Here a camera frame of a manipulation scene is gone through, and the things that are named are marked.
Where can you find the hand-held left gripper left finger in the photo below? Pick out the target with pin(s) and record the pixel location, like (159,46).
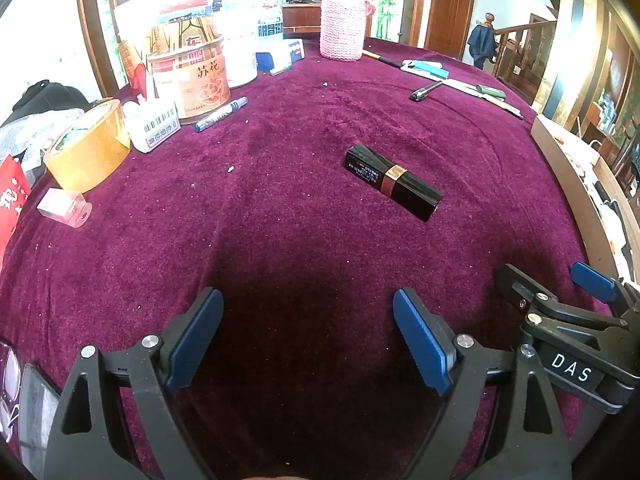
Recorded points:
(195,340)

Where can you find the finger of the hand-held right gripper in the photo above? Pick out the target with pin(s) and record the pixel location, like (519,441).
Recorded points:
(592,280)
(520,285)

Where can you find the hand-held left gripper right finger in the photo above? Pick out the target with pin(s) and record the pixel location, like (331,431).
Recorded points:
(422,340)

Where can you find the cardboard box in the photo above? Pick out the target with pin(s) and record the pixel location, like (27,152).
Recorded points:
(565,180)

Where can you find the black smartphone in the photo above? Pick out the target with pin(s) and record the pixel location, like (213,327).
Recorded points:
(37,410)

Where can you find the slim white marker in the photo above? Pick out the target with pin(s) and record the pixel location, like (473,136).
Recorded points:
(505,106)

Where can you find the clear plastic box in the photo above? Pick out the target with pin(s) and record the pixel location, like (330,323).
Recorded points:
(62,207)

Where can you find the eyeglasses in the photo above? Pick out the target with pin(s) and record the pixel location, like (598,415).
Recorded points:
(10,385)

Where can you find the green pen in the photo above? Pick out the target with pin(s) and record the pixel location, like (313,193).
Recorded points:
(490,91)

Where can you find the yellow packing tape roll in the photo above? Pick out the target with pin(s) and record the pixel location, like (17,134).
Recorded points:
(95,155)

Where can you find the thin black pen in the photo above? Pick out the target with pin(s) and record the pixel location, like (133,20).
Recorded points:
(425,91)

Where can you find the white barcode label box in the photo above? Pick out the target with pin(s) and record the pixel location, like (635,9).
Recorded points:
(152,127)

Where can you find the gold pillar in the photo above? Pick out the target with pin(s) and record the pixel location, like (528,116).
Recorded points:
(565,60)

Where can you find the blue whiteboard marker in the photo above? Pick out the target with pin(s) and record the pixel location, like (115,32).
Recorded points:
(220,115)

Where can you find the red paper packet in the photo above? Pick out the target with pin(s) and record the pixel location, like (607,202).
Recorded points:
(12,200)

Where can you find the blue and white marker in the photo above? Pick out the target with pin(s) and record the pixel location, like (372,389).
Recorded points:
(424,66)

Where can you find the wooden staircase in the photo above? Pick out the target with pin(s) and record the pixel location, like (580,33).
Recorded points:
(520,45)

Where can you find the dark jacket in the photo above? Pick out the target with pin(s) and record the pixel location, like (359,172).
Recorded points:
(481,42)

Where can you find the orange tin can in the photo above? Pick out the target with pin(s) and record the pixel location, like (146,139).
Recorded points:
(192,80)

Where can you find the grey plastic bag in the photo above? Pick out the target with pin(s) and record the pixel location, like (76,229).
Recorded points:
(35,132)

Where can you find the black and gold pen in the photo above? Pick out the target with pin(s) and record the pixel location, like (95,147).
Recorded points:
(385,59)

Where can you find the white plastic tub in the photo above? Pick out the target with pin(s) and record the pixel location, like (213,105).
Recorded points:
(240,62)

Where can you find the wooden door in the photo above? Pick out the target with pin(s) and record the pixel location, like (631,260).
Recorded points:
(454,10)

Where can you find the blue and white card box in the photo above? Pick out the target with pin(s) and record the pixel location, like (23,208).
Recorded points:
(285,52)

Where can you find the pink knitted bottle cover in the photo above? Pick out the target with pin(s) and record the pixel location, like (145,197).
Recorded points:
(342,25)

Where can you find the wooden counter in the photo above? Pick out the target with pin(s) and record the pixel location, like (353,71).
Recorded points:
(300,17)

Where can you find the bamboo wall painting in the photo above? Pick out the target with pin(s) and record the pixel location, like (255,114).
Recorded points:
(389,0)

